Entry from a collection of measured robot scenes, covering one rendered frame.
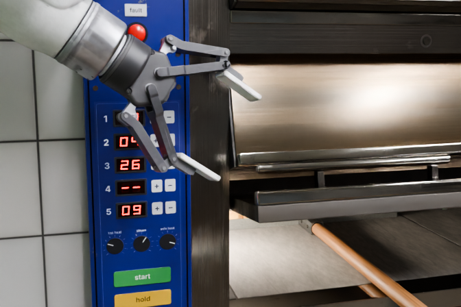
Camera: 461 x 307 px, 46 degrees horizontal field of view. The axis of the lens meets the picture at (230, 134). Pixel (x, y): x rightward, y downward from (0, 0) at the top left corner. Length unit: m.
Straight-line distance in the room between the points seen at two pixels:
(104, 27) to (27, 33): 0.09
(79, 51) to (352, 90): 0.49
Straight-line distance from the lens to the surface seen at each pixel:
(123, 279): 0.91
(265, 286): 1.11
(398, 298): 1.06
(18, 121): 0.88
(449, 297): 1.19
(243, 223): 1.43
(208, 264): 0.95
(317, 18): 0.94
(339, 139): 0.95
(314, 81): 0.96
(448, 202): 0.93
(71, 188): 0.89
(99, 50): 0.70
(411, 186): 0.89
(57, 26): 0.69
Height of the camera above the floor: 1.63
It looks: 9 degrees down
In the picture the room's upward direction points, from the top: straight up
